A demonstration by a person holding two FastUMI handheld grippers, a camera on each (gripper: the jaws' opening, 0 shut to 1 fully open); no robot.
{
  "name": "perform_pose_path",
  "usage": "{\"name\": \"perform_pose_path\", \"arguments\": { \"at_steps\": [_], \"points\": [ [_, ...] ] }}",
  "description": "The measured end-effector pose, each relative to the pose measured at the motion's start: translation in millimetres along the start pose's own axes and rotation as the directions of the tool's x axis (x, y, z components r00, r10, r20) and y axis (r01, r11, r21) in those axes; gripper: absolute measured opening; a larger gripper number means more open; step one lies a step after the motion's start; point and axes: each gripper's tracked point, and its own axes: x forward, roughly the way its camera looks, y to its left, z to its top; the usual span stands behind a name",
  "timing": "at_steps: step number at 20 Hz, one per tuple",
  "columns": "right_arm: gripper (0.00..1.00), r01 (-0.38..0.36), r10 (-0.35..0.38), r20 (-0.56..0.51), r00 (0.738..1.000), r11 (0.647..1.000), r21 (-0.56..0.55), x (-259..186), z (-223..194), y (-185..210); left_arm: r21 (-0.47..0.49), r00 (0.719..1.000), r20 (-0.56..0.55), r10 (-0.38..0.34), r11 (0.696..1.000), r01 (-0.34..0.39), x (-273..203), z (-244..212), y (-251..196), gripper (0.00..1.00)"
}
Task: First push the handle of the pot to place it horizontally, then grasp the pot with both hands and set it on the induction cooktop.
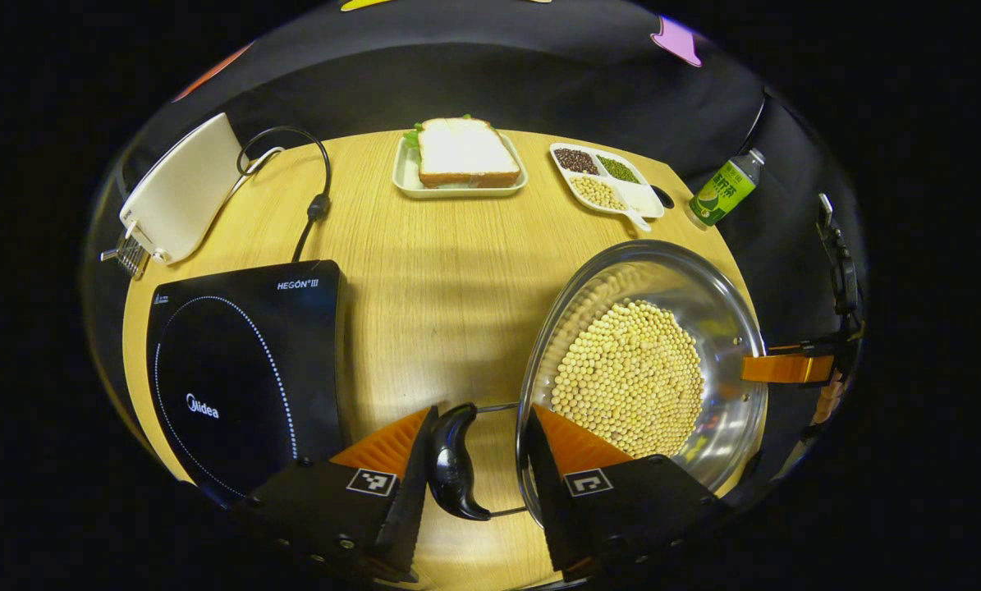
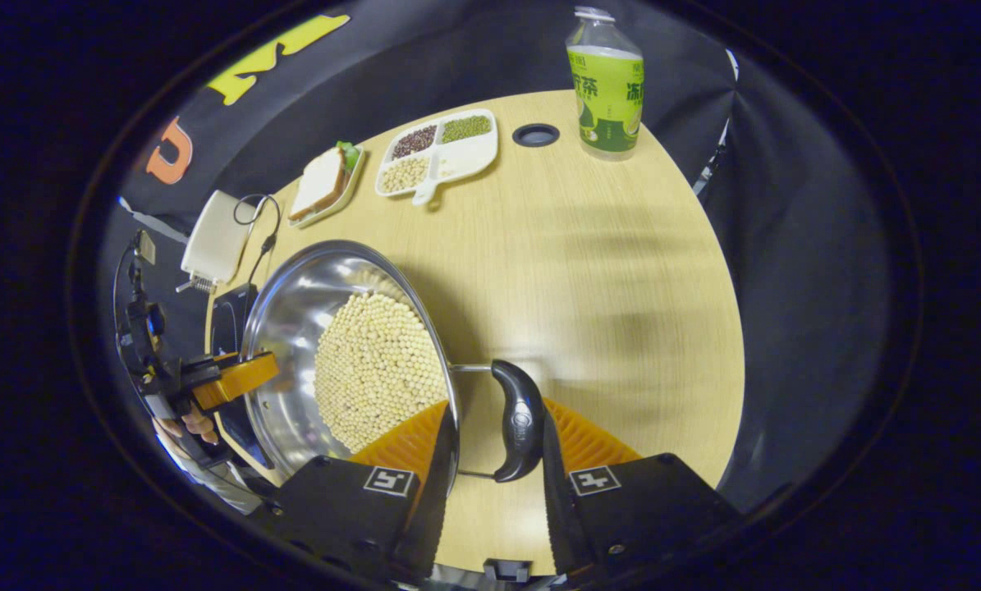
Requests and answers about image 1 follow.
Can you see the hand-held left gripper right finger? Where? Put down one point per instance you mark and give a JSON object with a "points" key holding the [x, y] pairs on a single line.
{"points": [[547, 492]]}

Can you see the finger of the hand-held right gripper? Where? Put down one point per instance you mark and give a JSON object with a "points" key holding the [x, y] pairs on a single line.
{"points": [[786, 369], [827, 402]]}

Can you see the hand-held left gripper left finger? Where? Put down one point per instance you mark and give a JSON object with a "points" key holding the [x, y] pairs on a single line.
{"points": [[412, 509]]}

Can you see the black induction cooktop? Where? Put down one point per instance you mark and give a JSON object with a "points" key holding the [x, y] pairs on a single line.
{"points": [[227, 369]]}

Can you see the pile of soybeans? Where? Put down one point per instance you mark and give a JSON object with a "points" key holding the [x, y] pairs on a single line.
{"points": [[630, 369]]}

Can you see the green drink bottle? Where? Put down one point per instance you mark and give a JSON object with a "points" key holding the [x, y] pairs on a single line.
{"points": [[720, 197]]}

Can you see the black round table grommet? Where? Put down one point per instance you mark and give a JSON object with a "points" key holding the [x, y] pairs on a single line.
{"points": [[664, 199]]}

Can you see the white divided dish of beans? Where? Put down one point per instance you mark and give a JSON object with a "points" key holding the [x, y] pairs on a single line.
{"points": [[642, 197]]}

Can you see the white rectangular tray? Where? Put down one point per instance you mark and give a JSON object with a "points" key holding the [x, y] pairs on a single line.
{"points": [[404, 176]]}

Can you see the white toaster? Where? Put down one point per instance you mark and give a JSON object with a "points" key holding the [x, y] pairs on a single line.
{"points": [[182, 189]]}

